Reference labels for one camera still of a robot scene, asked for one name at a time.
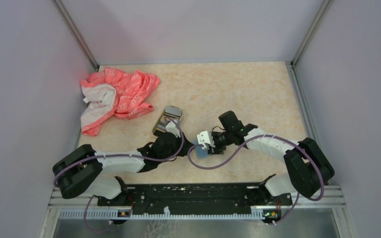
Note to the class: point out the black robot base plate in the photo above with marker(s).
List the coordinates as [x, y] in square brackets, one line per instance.
[196, 198]

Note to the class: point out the pink white crumpled cloth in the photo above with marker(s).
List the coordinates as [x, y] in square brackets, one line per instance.
[115, 93]

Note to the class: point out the aluminium front frame rail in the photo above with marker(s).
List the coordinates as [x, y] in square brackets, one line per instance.
[85, 207]

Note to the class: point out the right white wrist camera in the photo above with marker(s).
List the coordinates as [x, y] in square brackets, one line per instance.
[205, 140]

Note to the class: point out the cream card holder tray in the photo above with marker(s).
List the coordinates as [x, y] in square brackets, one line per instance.
[169, 114]

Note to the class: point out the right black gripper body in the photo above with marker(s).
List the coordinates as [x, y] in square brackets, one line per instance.
[221, 140]

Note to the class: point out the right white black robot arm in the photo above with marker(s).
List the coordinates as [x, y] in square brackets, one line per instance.
[308, 169]

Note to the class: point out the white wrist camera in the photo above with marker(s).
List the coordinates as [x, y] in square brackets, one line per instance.
[173, 128]
[205, 140]

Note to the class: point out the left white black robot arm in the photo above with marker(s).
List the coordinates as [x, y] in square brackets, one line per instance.
[87, 171]

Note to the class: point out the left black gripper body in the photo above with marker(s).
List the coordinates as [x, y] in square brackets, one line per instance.
[176, 147]

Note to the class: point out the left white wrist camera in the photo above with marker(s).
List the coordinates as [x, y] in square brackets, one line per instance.
[173, 128]

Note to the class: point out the grey blue credit card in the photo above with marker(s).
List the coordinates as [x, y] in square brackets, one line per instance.
[200, 153]

